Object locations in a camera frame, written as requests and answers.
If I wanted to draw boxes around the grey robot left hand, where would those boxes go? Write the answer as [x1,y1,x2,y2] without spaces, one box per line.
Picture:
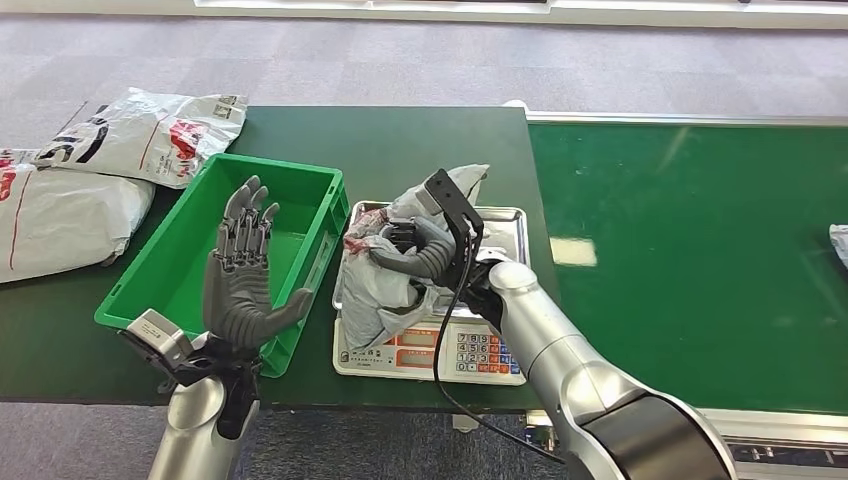
[201,174,315,351]

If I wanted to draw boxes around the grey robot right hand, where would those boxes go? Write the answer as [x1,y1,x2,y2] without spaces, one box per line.
[367,220,429,280]

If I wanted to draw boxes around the grey mailer package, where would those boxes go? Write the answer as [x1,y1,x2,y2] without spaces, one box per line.
[334,163,492,353]

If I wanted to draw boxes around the white mailer package black print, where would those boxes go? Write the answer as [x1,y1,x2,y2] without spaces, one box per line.
[31,86,250,191]

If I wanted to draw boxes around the large white mailer package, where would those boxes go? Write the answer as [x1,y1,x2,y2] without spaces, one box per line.
[0,148,158,286]

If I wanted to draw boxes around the green conveyor belt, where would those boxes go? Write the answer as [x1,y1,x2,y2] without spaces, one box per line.
[503,99,848,480]

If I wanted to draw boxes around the small pale package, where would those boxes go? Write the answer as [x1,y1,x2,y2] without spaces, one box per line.
[828,223,848,270]

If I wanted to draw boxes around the green plastic crate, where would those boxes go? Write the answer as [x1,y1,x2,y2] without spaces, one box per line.
[93,152,351,380]

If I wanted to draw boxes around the white electronic weighing scale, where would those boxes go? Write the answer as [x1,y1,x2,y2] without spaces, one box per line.
[331,309,529,388]

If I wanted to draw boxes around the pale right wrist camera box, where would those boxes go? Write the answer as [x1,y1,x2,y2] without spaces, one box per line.
[411,168,486,241]

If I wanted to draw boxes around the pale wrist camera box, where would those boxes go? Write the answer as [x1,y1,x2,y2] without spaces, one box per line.
[119,308,195,372]
[411,168,486,241]

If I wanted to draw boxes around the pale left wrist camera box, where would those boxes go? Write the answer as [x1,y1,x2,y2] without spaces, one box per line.
[119,308,195,372]

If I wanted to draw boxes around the black cable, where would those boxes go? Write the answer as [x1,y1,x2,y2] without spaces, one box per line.
[431,231,568,466]

